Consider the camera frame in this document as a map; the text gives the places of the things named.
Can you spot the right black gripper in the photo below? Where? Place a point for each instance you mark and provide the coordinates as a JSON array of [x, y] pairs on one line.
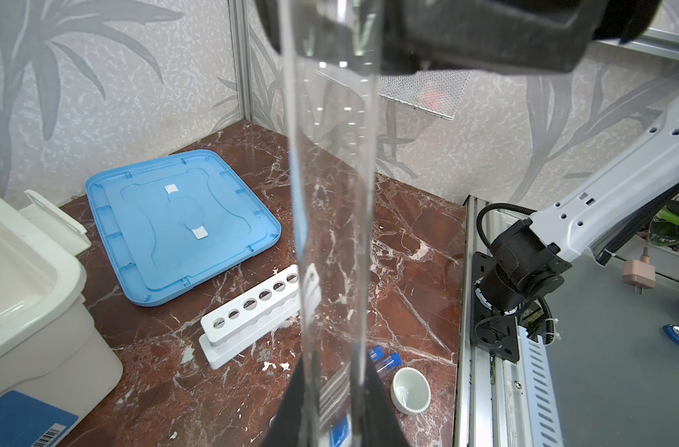
[[401, 38]]

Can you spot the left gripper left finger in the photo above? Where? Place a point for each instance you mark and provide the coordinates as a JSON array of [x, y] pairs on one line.
[[294, 423]]

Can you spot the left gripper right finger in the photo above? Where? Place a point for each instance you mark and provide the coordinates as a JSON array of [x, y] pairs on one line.
[[379, 424]]

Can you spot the blue-capped test tube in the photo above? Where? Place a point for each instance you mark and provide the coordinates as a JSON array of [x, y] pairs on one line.
[[388, 364], [375, 354]]

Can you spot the cork-stoppered glass test tube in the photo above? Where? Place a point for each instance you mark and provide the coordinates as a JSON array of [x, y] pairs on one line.
[[332, 118]]

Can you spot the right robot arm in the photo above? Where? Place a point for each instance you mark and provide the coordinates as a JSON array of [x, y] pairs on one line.
[[531, 256]]

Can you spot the white gauze roll blue label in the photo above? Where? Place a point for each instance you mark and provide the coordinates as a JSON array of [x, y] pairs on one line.
[[340, 433]]

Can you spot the small white ceramic crucible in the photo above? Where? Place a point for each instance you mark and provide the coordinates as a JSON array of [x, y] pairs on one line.
[[410, 391]]

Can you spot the white test tube rack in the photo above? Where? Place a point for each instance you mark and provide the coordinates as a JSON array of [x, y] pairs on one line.
[[233, 327]]

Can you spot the blue plastic bin lid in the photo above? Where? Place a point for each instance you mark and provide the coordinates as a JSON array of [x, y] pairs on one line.
[[172, 223]]

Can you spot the white plastic storage bin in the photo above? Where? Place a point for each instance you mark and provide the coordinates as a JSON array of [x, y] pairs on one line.
[[55, 367]]

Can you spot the aluminium front rail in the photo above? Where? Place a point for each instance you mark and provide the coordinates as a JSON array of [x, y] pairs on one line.
[[500, 403]]

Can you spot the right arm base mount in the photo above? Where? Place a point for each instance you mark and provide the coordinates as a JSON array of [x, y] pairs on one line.
[[499, 332]]

